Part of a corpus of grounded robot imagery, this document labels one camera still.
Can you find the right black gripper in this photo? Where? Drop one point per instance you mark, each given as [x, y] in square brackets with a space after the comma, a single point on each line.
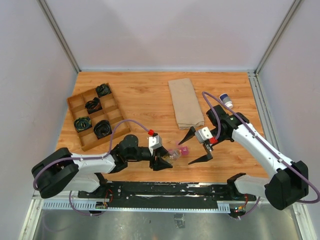
[206, 157]

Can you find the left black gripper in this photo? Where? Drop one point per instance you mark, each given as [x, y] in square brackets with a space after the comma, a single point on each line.
[159, 164]

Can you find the clear bottle yellow capsules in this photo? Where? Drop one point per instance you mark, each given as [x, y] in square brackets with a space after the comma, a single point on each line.
[173, 155]

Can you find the pink weekly pill organizer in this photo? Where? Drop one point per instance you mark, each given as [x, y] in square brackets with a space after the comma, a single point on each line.
[182, 149]

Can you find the white capped pill bottle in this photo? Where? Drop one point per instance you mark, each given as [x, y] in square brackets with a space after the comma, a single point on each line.
[226, 100]

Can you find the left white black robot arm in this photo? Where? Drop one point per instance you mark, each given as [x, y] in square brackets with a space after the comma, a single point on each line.
[63, 171]

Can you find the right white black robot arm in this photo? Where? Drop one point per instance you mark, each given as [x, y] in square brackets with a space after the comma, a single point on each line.
[286, 182]

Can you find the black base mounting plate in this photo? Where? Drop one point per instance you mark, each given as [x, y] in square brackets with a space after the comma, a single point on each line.
[113, 190]

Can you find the wooden compartment tray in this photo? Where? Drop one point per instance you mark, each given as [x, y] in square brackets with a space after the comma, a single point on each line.
[95, 114]

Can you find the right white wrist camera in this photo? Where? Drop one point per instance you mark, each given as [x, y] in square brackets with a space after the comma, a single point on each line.
[204, 135]

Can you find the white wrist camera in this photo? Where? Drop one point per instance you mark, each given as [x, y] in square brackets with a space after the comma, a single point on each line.
[204, 135]
[154, 141]

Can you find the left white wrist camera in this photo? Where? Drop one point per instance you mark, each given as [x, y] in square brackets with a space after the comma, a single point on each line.
[154, 141]

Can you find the right aluminium frame post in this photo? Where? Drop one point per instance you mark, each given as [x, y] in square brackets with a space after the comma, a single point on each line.
[293, 9]

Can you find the aluminium frame post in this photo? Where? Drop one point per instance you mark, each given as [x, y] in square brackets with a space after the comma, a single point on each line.
[44, 6]
[293, 9]

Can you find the grey slotted cable duct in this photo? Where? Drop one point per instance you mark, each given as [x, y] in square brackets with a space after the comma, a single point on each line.
[178, 205]

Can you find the left aluminium frame post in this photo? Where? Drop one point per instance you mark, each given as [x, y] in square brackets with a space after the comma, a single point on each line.
[44, 6]

